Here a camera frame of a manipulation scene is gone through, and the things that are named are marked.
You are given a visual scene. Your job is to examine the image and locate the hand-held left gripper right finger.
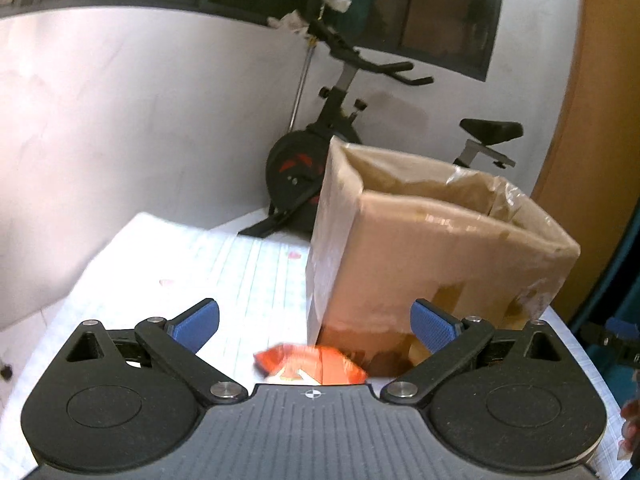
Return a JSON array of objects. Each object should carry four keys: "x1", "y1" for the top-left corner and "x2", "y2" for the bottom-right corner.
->
[{"x1": 382, "y1": 299, "x2": 576, "y2": 406}]

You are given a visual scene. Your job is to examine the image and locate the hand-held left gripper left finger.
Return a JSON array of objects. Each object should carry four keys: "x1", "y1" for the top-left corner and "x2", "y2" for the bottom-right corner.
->
[{"x1": 65, "y1": 298, "x2": 249, "y2": 406}]

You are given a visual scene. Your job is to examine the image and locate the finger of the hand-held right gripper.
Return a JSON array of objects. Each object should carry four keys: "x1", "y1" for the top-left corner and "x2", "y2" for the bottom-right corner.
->
[{"x1": 575, "y1": 317, "x2": 640, "y2": 367}]

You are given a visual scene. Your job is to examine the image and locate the brown cardboard box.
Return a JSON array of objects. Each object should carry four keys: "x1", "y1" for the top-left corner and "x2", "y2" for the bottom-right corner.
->
[{"x1": 305, "y1": 137, "x2": 581, "y2": 377}]

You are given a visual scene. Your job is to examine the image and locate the orange snack packet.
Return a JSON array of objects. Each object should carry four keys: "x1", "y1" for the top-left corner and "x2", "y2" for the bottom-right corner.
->
[{"x1": 253, "y1": 344, "x2": 368, "y2": 386}]

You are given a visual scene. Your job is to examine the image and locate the white printed table cover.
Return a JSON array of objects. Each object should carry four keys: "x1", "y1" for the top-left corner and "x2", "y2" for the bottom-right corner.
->
[{"x1": 0, "y1": 212, "x2": 640, "y2": 480}]

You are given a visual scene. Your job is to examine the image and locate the brown wooden door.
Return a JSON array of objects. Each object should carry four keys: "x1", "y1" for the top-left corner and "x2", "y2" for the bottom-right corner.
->
[{"x1": 530, "y1": 0, "x2": 640, "y2": 322}]

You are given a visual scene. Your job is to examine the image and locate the black exercise bike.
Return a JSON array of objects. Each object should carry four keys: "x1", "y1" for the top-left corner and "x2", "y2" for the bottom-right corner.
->
[{"x1": 239, "y1": 20, "x2": 525, "y2": 238}]

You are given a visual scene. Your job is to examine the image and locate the white crumpled cloth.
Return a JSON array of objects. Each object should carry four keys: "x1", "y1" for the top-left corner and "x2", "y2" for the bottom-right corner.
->
[{"x1": 267, "y1": 10, "x2": 313, "y2": 37}]

